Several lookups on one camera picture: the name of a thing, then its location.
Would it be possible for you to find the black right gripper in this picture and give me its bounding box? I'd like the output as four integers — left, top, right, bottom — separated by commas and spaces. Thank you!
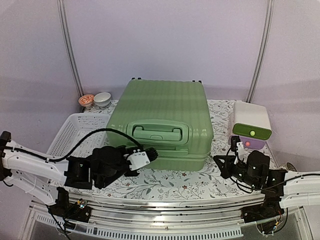
214, 155, 260, 189

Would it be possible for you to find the green hard-shell suitcase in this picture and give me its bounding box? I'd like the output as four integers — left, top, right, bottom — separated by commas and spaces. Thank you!
106, 79, 214, 171

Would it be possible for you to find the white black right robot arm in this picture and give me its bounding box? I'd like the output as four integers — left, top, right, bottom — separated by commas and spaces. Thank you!
213, 150, 320, 223

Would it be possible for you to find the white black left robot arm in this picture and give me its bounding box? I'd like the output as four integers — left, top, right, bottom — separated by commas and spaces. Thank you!
0, 128, 150, 217

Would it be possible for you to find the white perforated plastic basket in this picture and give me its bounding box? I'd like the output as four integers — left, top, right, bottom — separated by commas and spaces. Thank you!
46, 113, 110, 158

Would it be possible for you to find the white green purple drawer box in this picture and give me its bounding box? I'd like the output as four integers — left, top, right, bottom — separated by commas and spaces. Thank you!
228, 101, 272, 150

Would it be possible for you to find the white ceramic bowl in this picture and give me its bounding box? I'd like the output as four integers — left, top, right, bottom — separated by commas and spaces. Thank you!
93, 92, 112, 108

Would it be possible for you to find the red patterned ceramic bowl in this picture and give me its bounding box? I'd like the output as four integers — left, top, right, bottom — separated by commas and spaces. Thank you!
78, 94, 94, 109

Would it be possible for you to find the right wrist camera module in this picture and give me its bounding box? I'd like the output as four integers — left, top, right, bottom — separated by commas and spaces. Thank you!
230, 135, 245, 161

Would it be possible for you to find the aluminium front rail frame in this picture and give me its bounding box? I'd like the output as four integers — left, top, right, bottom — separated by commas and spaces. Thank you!
27, 192, 308, 238

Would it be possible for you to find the right aluminium wall post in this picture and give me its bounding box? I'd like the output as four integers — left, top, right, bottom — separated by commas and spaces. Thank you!
245, 0, 275, 103

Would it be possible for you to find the aluminium wall post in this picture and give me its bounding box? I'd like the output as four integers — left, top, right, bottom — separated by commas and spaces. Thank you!
56, 0, 84, 97
245, 0, 275, 103

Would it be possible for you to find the left aluminium wall post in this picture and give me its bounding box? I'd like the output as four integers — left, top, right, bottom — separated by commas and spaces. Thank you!
56, 0, 84, 97

